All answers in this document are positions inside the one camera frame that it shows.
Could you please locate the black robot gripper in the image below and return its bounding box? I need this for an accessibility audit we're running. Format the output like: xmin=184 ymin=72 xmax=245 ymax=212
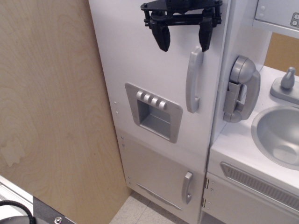
xmin=140 ymin=0 xmax=223 ymax=52

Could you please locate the white fridge door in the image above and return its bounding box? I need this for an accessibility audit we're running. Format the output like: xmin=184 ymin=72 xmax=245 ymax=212
xmin=89 ymin=0 xmax=231 ymax=172

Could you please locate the grey ice dispenser box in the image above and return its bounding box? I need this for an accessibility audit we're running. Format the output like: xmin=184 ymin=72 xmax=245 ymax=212
xmin=125 ymin=83 xmax=183 ymax=143

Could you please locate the grey toy telephone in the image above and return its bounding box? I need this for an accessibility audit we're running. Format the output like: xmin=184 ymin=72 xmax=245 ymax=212
xmin=223 ymin=56 xmax=261 ymax=123

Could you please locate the white toy microwave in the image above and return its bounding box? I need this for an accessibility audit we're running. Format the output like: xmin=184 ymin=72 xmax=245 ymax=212
xmin=253 ymin=0 xmax=299 ymax=38

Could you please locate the white toy kitchen cabinet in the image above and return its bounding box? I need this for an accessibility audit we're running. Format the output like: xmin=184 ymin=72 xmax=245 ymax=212
xmin=114 ymin=0 xmax=299 ymax=224

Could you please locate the grey toy faucet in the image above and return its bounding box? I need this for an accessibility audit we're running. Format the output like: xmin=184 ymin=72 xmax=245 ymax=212
xmin=270 ymin=67 xmax=299 ymax=105

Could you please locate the grey toy sink bowl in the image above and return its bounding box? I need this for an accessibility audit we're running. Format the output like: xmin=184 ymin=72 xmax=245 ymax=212
xmin=251 ymin=106 xmax=299 ymax=170

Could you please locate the white freezer door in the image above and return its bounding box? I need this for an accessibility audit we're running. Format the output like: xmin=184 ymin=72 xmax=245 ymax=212
xmin=116 ymin=129 xmax=205 ymax=224

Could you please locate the white oven door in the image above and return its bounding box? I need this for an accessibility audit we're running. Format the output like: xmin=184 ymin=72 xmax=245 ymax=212
xmin=202 ymin=172 xmax=299 ymax=224

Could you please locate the grey oven vent panel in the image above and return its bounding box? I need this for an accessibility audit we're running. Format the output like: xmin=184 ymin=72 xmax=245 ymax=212
xmin=220 ymin=162 xmax=299 ymax=211

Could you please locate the grey fridge door handle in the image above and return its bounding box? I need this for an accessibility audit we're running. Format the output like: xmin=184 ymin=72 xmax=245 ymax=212
xmin=185 ymin=46 xmax=204 ymax=113

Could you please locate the grey freezer door handle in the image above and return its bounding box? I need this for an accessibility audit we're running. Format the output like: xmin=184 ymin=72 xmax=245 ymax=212
xmin=181 ymin=171 xmax=193 ymax=204

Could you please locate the black metal base plate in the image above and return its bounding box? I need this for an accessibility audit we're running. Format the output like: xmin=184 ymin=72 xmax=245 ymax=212
xmin=0 ymin=197 xmax=74 ymax=224

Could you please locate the aluminium frame rail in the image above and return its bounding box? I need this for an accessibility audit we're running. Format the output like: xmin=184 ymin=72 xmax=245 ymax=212
xmin=0 ymin=176 xmax=33 ymax=219

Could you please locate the black braided cable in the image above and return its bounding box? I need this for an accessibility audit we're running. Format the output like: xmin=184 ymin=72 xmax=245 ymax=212
xmin=0 ymin=199 xmax=36 ymax=224

